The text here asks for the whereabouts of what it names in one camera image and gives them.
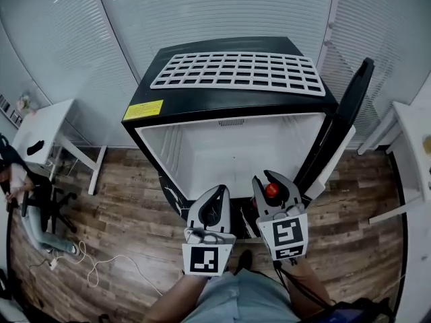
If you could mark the small black cloth item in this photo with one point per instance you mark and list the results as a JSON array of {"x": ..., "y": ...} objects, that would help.
[{"x": 35, "y": 147}]

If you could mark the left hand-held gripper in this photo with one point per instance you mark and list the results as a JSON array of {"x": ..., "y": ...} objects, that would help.
[{"x": 203, "y": 259}]

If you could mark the white grid rack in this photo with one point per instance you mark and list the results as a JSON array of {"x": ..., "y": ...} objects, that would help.
[{"x": 235, "y": 88}]

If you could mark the brown paper bag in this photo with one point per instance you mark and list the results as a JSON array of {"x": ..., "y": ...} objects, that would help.
[{"x": 427, "y": 145}]

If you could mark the person's black shoe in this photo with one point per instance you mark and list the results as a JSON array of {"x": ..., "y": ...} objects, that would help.
[{"x": 245, "y": 260}]

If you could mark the dark cola bottle red cap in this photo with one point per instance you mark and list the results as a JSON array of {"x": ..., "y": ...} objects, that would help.
[{"x": 272, "y": 189}]

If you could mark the pink flowers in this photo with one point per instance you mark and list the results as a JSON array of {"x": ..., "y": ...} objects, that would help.
[{"x": 24, "y": 102}]

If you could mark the black office chair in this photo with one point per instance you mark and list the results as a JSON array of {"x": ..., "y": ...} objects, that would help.
[{"x": 60, "y": 207}]

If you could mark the black mini fridge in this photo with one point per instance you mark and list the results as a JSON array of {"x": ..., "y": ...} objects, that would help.
[{"x": 202, "y": 103}]

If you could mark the person's light blue clothing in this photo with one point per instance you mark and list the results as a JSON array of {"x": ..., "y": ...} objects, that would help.
[{"x": 242, "y": 301}]

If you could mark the glass partition with blinds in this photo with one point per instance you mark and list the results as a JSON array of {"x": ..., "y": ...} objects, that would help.
[{"x": 219, "y": 12}]

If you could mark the wooden floor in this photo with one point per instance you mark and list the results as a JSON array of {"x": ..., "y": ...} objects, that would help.
[{"x": 134, "y": 214}]

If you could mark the white power adapter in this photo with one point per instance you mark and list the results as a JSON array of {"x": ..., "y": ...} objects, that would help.
[{"x": 52, "y": 265}]

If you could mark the white table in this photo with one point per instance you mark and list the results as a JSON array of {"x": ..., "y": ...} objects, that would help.
[
  {"x": 50, "y": 119},
  {"x": 412, "y": 126}
]

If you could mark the person's left forearm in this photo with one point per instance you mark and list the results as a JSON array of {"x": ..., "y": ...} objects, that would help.
[{"x": 175, "y": 301}]

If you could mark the person's right forearm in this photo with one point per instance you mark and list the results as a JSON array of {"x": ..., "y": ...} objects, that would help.
[{"x": 313, "y": 281}]

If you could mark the yellow sticker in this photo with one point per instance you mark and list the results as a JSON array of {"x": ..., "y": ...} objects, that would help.
[{"x": 143, "y": 110}]

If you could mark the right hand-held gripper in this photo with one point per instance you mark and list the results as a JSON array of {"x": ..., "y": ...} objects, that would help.
[{"x": 286, "y": 237}]

